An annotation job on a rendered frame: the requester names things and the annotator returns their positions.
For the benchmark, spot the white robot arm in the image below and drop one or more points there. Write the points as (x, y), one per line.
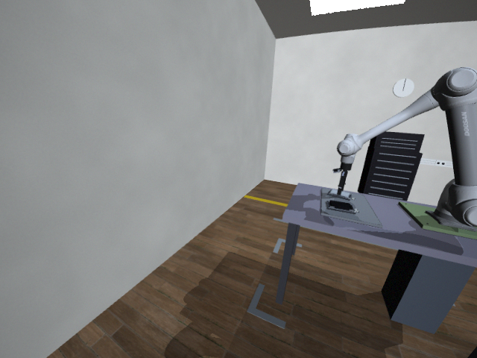
(456, 94)

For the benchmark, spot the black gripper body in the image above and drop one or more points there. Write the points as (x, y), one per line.
(346, 167)

